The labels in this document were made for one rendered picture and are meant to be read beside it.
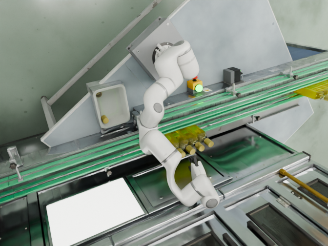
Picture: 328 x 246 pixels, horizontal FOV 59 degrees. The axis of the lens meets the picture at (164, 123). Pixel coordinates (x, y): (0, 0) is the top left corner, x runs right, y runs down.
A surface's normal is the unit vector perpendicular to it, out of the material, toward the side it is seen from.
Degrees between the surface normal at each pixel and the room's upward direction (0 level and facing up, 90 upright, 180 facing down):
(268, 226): 90
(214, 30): 0
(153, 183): 90
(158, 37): 4
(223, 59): 0
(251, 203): 90
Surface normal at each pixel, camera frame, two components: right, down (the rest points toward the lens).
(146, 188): -0.11, -0.88
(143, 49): 0.37, 0.36
